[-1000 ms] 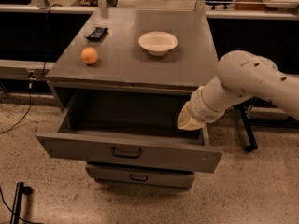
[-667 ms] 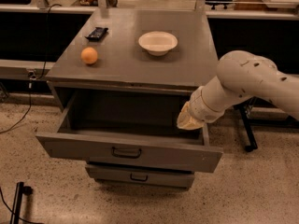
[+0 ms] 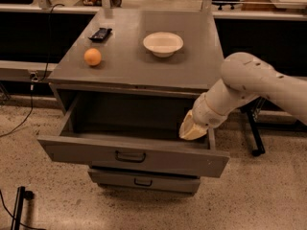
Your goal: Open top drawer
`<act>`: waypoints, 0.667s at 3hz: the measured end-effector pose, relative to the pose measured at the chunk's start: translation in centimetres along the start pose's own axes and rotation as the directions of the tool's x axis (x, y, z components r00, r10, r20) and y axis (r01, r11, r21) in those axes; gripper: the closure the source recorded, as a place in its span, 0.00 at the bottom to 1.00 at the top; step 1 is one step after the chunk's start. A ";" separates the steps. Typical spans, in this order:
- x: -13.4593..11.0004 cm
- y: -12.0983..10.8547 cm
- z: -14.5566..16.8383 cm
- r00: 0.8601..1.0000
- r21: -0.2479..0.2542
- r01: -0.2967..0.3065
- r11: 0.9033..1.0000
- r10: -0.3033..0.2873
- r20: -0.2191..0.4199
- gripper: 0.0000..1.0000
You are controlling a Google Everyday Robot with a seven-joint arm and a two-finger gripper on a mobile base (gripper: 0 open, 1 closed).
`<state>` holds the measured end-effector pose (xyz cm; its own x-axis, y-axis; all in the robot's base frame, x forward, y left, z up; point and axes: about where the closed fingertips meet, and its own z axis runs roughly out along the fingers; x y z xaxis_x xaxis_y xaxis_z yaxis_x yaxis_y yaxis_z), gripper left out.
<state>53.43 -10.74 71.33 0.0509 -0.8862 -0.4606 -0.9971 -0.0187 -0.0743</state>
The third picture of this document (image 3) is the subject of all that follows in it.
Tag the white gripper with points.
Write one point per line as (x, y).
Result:
(207, 114)

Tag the grey top drawer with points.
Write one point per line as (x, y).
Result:
(131, 132)

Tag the grey drawer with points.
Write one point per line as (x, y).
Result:
(146, 181)
(131, 132)

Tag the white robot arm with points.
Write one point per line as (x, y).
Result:
(244, 78)

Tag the grey bottom drawer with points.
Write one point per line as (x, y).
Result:
(146, 181)

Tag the grey drawer cabinet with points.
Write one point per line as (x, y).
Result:
(127, 67)

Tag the black stand leg with caster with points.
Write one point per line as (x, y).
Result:
(252, 110)

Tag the white bowl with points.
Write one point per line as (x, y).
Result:
(162, 44)

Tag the orange fruit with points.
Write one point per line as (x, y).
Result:
(92, 57)

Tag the dark snack bar wrapper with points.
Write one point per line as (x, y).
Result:
(101, 35)

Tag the black stand bottom left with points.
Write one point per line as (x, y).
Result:
(16, 215)

